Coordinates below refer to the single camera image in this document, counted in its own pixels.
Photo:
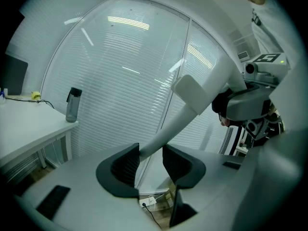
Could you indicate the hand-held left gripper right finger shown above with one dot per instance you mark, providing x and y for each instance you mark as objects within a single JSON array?
[{"x": 190, "y": 171}]

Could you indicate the small black clip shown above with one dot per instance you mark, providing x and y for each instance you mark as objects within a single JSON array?
[{"x": 256, "y": 20}]

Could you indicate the white table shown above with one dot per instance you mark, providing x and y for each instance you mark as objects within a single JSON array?
[{"x": 24, "y": 124}]

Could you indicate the white wall vent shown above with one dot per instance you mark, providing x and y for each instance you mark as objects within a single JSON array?
[{"x": 243, "y": 56}]

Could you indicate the white window blinds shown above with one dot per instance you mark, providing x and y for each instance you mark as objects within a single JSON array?
[
  {"x": 115, "y": 80},
  {"x": 199, "y": 49}
]

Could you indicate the dark grey water bottle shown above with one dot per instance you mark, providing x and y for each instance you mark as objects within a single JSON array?
[{"x": 72, "y": 107}]

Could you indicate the small white bottle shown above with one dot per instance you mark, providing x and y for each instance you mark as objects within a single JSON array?
[{"x": 2, "y": 97}]

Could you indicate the white power strip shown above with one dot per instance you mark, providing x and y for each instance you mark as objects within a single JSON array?
[{"x": 146, "y": 201}]

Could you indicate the small yellow object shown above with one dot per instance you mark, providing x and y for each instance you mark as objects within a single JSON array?
[{"x": 35, "y": 95}]

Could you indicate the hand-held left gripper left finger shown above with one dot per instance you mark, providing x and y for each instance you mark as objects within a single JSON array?
[{"x": 108, "y": 177}]

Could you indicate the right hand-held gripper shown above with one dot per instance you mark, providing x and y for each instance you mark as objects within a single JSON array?
[{"x": 245, "y": 105}]

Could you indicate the dark monitor screen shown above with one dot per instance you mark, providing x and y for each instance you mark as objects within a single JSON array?
[{"x": 15, "y": 76}]

